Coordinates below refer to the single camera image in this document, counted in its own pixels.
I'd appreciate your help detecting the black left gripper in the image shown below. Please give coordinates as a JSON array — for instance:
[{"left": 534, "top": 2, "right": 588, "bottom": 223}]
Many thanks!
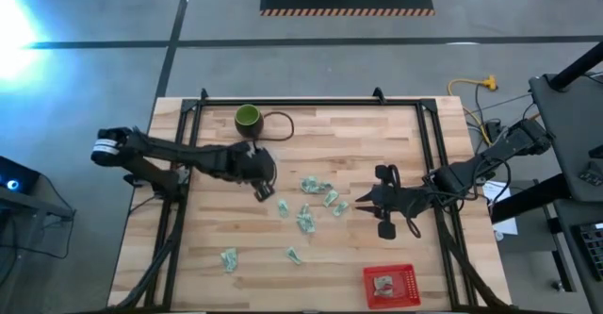
[{"left": 230, "top": 141, "right": 279, "bottom": 203}]

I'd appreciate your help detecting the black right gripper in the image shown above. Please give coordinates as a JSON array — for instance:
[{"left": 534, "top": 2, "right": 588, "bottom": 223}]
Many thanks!
[{"left": 354, "top": 163, "right": 426, "bottom": 241}]

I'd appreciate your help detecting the red plastic basket bin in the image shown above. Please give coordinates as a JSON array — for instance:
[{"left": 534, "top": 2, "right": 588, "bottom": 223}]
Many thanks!
[{"left": 362, "top": 263, "right": 422, "bottom": 311}]

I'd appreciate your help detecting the green ceramic mug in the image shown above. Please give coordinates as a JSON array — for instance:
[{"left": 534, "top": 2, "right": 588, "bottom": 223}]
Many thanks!
[{"left": 234, "top": 103, "right": 266, "bottom": 142}]

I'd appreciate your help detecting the white paper sheet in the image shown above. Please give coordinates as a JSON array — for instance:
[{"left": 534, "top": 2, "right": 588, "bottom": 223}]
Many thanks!
[{"left": 481, "top": 180, "right": 519, "bottom": 238}]

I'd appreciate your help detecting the black power strip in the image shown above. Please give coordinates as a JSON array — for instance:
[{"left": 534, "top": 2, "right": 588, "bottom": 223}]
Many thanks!
[{"left": 484, "top": 119, "right": 503, "bottom": 145}]

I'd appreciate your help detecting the black desk crossbar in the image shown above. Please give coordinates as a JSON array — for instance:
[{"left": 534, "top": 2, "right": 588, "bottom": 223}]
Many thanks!
[{"left": 487, "top": 172, "right": 574, "bottom": 225}]

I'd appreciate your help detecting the grey metal stand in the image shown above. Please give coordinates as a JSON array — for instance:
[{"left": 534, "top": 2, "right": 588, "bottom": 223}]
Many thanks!
[{"left": 0, "top": 181, "right": 76, "bottom": 314}]

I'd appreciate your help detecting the grey desk top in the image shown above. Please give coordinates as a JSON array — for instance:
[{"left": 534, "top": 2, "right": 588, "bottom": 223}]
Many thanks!
[{"left": 528, "top": 71, "right": 603, "bottom": 205}]

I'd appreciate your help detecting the small black gadget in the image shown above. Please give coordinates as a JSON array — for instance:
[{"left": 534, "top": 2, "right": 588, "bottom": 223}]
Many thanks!
[{"left": 578, "top": 160, "right": 603, "bottom": 187}]

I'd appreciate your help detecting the black keyboard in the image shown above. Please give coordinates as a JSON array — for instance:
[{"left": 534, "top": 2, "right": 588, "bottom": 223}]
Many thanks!
[{"left": 572, "top": 222, "right": 603, "bottom": 282}]

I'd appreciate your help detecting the black computer with blue light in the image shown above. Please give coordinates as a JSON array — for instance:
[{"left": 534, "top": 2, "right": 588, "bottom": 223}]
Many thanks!
[{"left": 0, "top": 156, "right": 41, "bottom": 195}]

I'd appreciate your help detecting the black pole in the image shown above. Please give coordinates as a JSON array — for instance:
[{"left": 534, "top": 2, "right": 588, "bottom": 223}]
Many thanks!
[{"left": 548, "top": 40, "right": 603, "bottom": 92}]

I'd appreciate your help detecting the black metal table frame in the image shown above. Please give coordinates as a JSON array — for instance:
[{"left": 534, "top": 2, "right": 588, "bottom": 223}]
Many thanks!
[{"left": 112, "top": 87, "right": 505, "bottom": 314}]

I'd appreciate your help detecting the black floor cable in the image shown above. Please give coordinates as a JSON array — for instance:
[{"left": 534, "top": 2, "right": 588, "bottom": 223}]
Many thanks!
[{"left": 465, "top": 85, "right": 538, "bottom": 136}]

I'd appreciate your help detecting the yellow extension cord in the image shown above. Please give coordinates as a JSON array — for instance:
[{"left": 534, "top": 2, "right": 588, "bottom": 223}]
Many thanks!
[{"left": 447, "top": 74, "right": 542, "bottom": 148}]

